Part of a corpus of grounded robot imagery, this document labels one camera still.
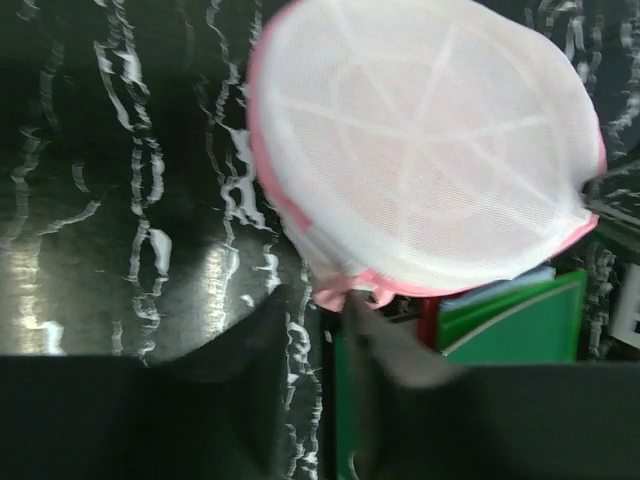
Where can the green ring binder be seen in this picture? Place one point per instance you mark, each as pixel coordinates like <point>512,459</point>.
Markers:
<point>529,326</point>

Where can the white mesh laundry bag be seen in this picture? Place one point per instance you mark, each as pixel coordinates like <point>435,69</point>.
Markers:
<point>419,148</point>

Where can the white laundry basket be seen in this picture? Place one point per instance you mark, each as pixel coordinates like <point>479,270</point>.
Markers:
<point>625,324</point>

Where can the black marble pattern mat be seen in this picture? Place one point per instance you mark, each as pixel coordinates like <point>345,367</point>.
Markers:
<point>132,220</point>

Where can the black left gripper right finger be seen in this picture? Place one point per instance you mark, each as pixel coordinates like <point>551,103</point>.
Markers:
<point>422,417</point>

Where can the blue paper sheets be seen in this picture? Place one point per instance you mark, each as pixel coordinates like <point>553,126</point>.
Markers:
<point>535,276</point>

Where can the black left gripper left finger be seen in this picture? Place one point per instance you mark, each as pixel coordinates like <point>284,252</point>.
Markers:
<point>214,413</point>

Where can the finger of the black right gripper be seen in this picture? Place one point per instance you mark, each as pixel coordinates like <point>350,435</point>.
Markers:
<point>614,197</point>

